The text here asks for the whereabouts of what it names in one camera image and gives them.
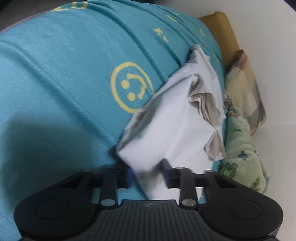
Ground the teal patterned bed sheet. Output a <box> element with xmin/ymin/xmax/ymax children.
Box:
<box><xmin>1</xmin><ymin>1</ymin><xmax>224</xmax><ymax>240</ymax></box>

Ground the white garment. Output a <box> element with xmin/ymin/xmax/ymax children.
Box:
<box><xmin>116</xmin><ymin>45</ymin><xmax>226</xmax><ymax>200</ymax></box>

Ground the plaid pillow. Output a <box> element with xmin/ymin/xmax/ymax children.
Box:
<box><xmin>224</xmin><ymin>49</ymin><xmax>266</xmax><ymax>135</ymax></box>

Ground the green fleece blanket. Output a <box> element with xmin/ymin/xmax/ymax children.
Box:
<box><xmin>219</xmin><ymin>97</ymin><xmax>270</xmax><ymax>194</ymax></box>

